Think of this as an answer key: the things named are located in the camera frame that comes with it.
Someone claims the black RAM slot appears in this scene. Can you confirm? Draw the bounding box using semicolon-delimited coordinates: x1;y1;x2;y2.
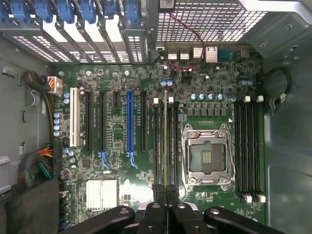
239;96;252;204
233;101;241;195
168;96;175;186
250;101;258;195
174;101;180;186
159;101;166;185
153;97;160;186

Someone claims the silver finned heatsink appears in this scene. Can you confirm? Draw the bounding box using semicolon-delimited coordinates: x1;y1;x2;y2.
85;179;118;212

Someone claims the silver CPU socket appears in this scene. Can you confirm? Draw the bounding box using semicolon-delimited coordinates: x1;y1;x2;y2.
182;122;236;193

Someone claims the long black expansion slot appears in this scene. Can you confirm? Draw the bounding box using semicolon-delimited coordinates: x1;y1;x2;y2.
85;90;95;152
97;91;109;170
140;91;149;152

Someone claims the blue expansion slot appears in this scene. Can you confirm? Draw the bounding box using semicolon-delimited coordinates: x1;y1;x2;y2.
126;90;139;170

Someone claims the green motherboard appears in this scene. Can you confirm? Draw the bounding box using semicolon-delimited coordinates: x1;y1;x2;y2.
54;62;267;234

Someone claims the short black expansion slot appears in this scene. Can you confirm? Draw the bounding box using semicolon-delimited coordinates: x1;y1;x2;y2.
112;91;122;110

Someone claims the white expansion slot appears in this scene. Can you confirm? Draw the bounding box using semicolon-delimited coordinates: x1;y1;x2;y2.
69;87;80;148

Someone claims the grey metal PC case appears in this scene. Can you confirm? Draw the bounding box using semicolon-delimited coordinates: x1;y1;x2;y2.
0;0;312;234

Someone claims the rear port block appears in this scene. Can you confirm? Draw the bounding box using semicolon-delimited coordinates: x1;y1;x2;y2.
165;42;251;64

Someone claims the blue card retention clip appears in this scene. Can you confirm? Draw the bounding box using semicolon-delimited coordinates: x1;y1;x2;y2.
123;0;141;27
9;0;32;24
80;0;98;24
56;0;76;24
33;0;54;24
102;0;118;18

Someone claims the coloured wire bundle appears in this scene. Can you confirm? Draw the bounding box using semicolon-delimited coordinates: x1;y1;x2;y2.
17;143;55;189

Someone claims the white power connector with wires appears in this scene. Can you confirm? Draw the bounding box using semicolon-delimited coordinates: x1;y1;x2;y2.
23;70;63;142

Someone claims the perforated slot cover bracket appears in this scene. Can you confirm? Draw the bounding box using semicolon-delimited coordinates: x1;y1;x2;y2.
118;20;148;65

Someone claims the black looped cable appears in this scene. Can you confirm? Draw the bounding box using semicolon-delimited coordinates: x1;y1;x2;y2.
262;66;293;111

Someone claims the red wire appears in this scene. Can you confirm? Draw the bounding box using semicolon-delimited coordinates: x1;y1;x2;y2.
167;12;206;72

